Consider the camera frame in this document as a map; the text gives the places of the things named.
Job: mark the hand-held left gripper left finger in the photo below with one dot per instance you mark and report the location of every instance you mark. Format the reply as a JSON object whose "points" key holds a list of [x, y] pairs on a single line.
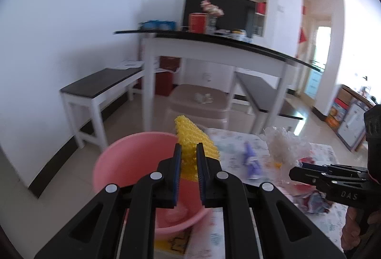
{"points": [[177, 163]]}

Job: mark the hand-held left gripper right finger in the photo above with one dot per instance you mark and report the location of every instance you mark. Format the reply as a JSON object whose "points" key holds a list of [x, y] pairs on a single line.
{"points": [[200, 166]]}

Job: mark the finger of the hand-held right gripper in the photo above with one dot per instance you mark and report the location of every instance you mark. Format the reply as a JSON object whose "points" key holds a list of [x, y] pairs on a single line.
{"points": [[303, 175], [315, 166]]}

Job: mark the colourful paper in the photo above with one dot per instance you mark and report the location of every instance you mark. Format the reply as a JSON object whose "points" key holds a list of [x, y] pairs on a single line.
{"points": [[315, 202]]}

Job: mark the yellow bubble wrap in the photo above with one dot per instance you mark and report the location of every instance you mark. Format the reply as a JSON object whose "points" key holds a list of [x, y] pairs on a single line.
{"points": [[190, 134]]}

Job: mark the white plastic bag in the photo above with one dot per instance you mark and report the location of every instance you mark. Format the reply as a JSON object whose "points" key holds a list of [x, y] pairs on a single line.
{"points": [[282, 145]]}

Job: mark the pink plastic basin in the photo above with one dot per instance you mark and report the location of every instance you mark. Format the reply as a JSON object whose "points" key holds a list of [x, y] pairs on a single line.
{"points": [[128, 157]]}

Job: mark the person's right hand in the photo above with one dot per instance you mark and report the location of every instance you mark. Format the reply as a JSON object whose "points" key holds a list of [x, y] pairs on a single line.
{"points": [[349, 226]]}

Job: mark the grey framed whiteboard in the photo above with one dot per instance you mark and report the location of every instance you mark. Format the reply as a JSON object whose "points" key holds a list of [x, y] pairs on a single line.
{"points": [[352, 125]]}

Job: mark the floral printed tablecloth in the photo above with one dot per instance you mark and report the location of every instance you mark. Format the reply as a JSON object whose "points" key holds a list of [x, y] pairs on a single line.
{"points": [[232, 140]]}

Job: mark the colourful printed cardboard box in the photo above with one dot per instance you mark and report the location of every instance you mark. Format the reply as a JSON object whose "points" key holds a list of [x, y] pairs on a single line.
{"points": [[336, 113]]}

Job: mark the purple wrapper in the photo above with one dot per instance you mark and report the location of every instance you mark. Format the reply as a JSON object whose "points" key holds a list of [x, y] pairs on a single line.
{"points": [[251, 157]]}

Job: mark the wooden side table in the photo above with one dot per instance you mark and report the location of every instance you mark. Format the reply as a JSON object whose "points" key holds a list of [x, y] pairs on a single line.
{"points": [[354, 92]]}

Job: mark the beige plastic stool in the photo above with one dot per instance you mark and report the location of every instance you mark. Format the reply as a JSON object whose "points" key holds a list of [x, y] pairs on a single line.
{"points": [[190, 107]]}

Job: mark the yellow paper sheet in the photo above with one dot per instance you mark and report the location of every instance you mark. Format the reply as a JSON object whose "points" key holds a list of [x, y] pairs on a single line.
{"points": [[174, 242]]}

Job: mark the dark red paper bag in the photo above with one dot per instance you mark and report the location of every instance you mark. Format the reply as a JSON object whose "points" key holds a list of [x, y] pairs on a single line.
{"points": [[163, 80]]}

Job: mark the white bench dark seat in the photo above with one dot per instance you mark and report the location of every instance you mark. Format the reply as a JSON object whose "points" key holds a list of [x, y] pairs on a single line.
{"points": [[101, 80], [262, 92]]}

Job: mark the glass balcony door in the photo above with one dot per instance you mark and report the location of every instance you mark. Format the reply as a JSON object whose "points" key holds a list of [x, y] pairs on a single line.
{"points": [[318, 62]]}

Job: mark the white papers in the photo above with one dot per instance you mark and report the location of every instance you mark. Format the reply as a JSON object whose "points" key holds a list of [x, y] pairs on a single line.
{"points": [[129, 64]]}

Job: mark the white dining table glass top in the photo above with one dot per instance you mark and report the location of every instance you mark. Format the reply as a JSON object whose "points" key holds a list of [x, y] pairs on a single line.
{"points": [[166, 47]]}

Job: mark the white container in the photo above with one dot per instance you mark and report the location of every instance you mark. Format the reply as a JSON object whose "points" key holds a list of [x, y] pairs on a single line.
{"points": [[239, 35]]}

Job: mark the blue packets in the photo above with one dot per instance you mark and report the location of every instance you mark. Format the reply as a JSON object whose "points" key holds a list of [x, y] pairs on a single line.
{"points": [[157, 25]]}

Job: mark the black television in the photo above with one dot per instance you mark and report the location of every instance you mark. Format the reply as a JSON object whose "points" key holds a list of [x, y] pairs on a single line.
{"points": [[232, 11]]}

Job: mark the pink flower bouquet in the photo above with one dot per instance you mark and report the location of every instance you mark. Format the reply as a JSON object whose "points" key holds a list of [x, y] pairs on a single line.
{"points": [[212, 8]]}

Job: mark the small red shelf box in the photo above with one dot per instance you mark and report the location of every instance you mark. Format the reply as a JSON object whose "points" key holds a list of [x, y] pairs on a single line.
{"points": [[261, 8]]}

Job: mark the white wall socket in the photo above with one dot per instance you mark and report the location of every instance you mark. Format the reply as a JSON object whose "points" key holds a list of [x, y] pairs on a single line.
{"points": [[206, 77]]}

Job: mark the red paper wall decoration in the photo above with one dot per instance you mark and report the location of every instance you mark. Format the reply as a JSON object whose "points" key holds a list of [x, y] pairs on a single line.
{"points": [[302, 37]]}

